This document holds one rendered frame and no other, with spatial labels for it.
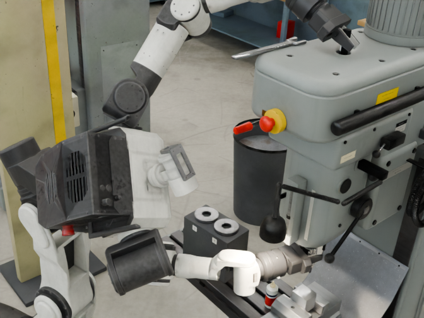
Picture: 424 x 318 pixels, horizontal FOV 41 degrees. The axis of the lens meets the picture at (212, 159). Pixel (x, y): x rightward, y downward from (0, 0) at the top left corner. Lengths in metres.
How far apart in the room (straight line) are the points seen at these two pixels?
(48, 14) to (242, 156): 1.56
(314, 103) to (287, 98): 0.08
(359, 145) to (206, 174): 3.08
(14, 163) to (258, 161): 2.20
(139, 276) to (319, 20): 0.77
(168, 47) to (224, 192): 2.86
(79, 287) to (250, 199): 2.14
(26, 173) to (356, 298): 1.23
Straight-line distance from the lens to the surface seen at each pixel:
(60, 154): 1.42
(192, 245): 2.14
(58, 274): 1.83
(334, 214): 1.60
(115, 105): 1.45
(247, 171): 3.73
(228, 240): 2.00
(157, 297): 3.39
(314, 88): 1.29
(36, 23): 2.89
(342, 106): 1.33
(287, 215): 1.61
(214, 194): 4.25
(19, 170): 1.68
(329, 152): 1.43
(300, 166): 1.56
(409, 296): 2.18
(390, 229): 2.07
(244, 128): 1.45
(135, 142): 1.44
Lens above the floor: 2.36
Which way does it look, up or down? 30 degrees down
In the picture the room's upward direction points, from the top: 3 degrees clockwise
